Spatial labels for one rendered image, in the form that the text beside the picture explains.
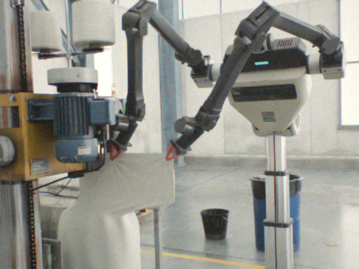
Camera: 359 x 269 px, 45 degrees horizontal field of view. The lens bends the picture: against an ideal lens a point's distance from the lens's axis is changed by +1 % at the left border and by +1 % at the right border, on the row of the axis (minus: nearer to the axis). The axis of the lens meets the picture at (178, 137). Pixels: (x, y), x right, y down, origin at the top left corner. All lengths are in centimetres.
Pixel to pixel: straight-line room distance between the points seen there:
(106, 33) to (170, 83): 892
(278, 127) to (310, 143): 762
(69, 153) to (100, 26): 49
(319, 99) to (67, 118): 841
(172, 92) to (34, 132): 899
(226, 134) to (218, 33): 241
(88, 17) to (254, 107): 87
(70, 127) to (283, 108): 99
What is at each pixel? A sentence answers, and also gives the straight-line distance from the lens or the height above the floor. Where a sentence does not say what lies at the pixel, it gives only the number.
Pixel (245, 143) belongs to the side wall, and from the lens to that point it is 1008.
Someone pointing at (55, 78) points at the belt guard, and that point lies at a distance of 155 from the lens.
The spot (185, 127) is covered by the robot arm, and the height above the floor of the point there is 119.
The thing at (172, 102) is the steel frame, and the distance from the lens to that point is 1052.
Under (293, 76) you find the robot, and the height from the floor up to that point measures 139.
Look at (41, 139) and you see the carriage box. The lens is 167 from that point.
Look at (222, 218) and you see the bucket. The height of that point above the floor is 21.
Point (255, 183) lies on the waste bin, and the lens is 387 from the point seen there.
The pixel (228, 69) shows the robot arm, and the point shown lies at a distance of 157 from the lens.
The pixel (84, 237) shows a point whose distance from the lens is 199.
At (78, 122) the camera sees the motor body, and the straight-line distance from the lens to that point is 154.
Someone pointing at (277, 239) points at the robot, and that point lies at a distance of 223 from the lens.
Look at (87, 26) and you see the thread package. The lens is 168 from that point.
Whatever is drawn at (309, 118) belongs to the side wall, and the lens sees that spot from 970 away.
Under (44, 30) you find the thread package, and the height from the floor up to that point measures 160.
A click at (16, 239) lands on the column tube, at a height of 81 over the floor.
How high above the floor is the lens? 124
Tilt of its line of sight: 3 degrees down
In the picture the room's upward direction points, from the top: 2 degrees counter-clockwise
